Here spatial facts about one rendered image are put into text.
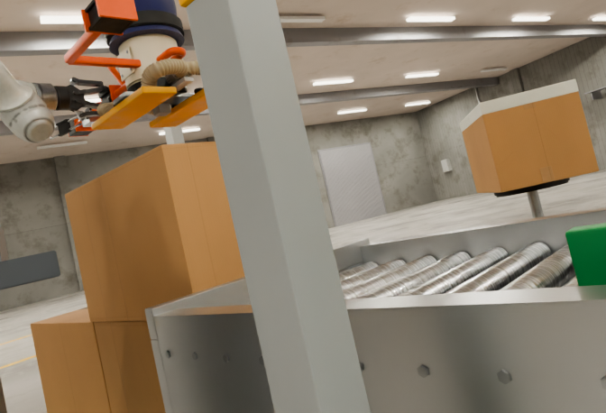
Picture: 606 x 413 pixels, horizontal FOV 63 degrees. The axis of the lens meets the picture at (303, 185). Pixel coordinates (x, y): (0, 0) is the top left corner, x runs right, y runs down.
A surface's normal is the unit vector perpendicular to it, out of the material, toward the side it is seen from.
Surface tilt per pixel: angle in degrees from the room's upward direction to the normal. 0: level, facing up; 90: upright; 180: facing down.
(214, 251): 90
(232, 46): 90
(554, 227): 90
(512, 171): 90
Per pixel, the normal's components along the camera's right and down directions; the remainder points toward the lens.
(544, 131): -0.17, -0.02
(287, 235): 0.70, -0.20
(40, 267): 0.47, -0.16
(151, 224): -0.69, 0.11
